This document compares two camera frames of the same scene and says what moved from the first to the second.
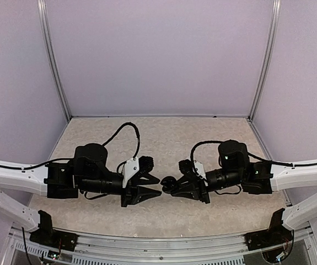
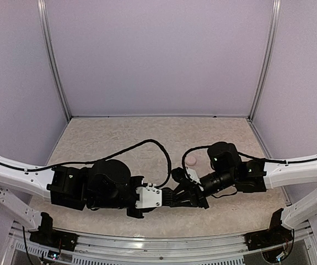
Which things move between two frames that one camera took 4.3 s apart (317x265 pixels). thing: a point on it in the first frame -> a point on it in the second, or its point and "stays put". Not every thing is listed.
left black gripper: (134, 194) -> (138, 215)
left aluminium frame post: (42, 11) stays put
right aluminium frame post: (270, 57) stays put
